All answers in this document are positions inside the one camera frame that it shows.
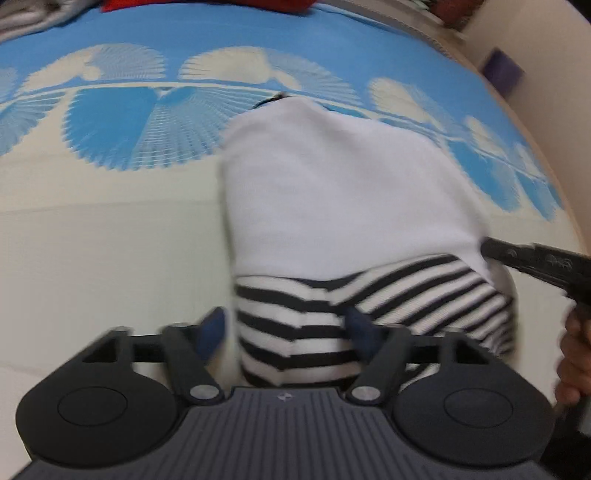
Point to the black white striped hoodie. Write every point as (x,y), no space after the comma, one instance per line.
(332,184)

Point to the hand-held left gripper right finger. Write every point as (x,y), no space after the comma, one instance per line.
(362,330)

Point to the red folded blanket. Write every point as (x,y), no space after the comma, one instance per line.
(207,4)

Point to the cream folded blanket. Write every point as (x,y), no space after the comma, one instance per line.
(37,16)

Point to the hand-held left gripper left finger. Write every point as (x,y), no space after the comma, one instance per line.
(213,330)

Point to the person's right hand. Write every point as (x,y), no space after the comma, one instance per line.
(575,360)

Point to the dark red cushion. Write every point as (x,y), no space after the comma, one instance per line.
(457,11)

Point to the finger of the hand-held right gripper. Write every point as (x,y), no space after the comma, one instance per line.
(526,256)

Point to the blue white patterned bedspread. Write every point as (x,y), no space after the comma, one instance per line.
(115,221)

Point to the purple box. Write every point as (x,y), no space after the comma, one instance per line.
(503,70)

